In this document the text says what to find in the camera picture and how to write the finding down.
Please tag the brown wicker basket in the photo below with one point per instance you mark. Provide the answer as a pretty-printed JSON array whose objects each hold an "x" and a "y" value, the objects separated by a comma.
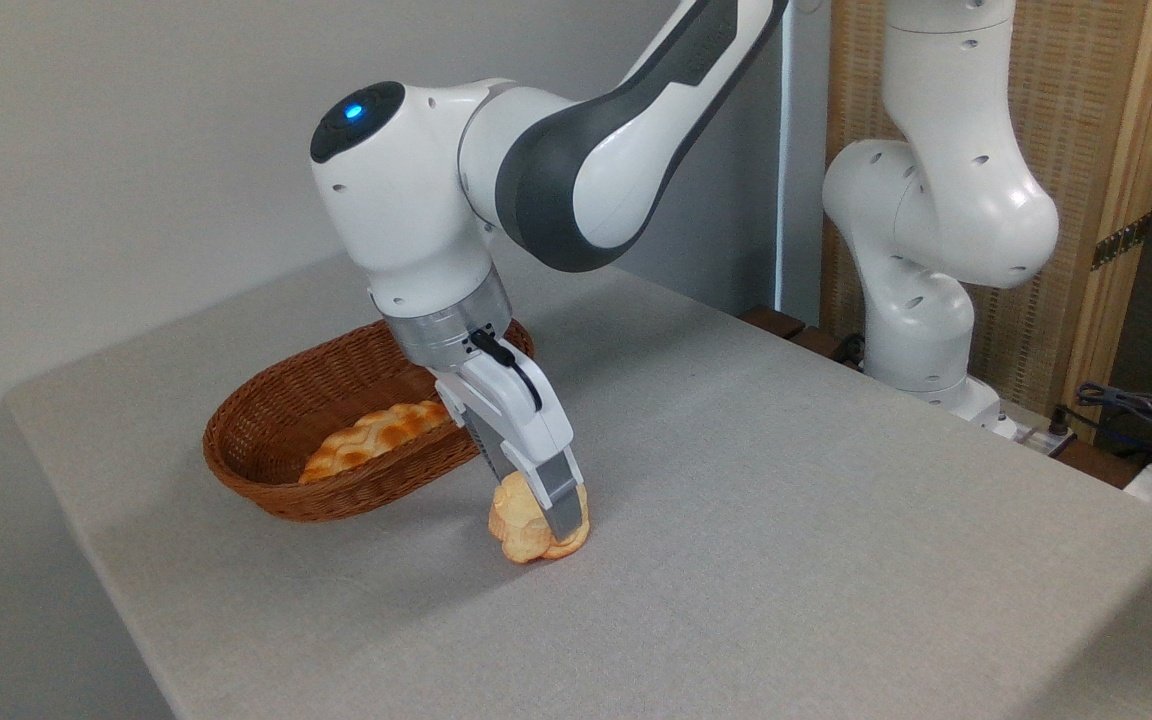
[{"x": 266, "y": 470}]

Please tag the long braided bread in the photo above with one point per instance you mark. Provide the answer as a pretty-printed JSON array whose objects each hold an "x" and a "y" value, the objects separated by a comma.
[{"x": 356, "y": 445}]

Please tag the brass screen hinge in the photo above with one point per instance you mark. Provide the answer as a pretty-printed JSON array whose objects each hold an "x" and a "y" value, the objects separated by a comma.
[{"x": 1121, "y": 242}]

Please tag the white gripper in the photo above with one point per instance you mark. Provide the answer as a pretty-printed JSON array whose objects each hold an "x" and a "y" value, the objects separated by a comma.
[{"x": 516, "y": 415}]

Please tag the wooden woven screen panel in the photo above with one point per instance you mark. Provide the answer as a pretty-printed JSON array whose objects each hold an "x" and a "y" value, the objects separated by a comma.
[{"x": 1081, "y": 120}]

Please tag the round bread roll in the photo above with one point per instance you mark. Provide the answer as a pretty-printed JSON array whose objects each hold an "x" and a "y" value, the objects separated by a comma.
[{"x": 516, "y": 522}]

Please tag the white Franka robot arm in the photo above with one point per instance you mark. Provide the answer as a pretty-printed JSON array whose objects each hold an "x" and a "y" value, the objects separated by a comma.
[{"x": 406, "y": 200}]

